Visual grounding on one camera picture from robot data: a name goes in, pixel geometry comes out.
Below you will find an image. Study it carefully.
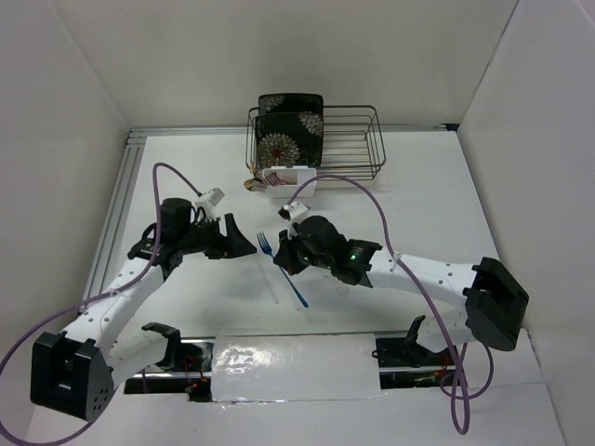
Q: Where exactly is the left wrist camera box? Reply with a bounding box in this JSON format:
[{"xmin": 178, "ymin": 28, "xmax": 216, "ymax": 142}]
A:
[{"xmin": 194, "ymin": 188, "xmax": 225, "ymax": 212}]

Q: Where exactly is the black floral plate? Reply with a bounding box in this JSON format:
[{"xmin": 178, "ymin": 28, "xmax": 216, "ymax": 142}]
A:
[
  {"xmin": 255, "ymin": 111, "xmax": 324, "ymax": 169},
  {"xmin": 258, "ymin": 93, "xmax": 324, "ymax": 114}
]

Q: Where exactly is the front black floral plate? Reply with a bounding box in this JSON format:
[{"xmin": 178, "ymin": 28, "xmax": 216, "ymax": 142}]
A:
[{"xmin": 255, "ymin": 111, "xmax": 324, "ymax": 169}]

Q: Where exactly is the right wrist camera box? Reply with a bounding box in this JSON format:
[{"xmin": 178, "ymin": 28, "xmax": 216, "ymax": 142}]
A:
[{"xmin": 278, "ymin": 201, "xmax": 310, "ymax": 240}]

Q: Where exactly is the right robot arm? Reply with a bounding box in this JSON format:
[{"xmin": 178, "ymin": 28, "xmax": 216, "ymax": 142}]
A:
[{"xmin": 273, "ymin": 216, "xmax": 529, "ymax": 364}]

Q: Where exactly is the white cutlery caddy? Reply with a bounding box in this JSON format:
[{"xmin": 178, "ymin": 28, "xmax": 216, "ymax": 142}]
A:
[{"xmin": 261, "ymin": 165, "xmax": 317, "ymax": 199}]

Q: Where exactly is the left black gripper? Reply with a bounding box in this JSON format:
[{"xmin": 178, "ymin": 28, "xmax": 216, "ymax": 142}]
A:
[{"xmin": 178, "ymin": 213, "xmax": 257, "ymax": 259}]

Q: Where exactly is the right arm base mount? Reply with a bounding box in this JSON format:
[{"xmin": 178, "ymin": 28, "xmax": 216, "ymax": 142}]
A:
[{"xmin": 371, "ymin": 316, "xmax": 455, "ymax": 389}]

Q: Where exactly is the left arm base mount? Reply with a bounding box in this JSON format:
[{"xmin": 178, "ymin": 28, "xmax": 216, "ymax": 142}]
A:
[{"xmin": 124, "ymin": 322, "xmax": 215, "ymax": 402}]

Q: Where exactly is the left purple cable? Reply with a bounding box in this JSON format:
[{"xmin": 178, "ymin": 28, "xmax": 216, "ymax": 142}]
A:
[{"xmin": 0, "ymin": 162, "xmax": 204, "ymax": 443}]

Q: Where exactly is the rear black floral plate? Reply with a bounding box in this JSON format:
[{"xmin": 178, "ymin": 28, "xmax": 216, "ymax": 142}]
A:
[{"xmin": 258, "ymin": 93, "xmax": 324, "ymax": 114}]

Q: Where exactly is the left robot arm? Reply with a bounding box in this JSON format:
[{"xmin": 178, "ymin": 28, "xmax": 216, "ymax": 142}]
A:
[{"xmin": 30, "ymin": 198, "xmax": 257, "ymax": 422}]

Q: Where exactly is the grey wire dish rack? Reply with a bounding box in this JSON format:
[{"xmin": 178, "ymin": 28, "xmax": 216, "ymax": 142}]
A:
[{"xmin": 245, "ymin": 103, "xmax": 386, "ymax": 180}]

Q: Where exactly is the blue fork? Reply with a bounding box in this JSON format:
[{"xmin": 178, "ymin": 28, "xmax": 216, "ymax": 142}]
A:
[{"xmin": 257, "ymin": 231, "xmax": 309, "ymax": 308}]

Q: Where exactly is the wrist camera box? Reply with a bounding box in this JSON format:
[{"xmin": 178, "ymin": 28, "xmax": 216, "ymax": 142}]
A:
[
  {"xmin": 194, "ymin": 188, "xmax": 225, "ymax": 212},
  {"xmin": 278, "ymin": 201, "xmax": 310, "ymax": 240}
]

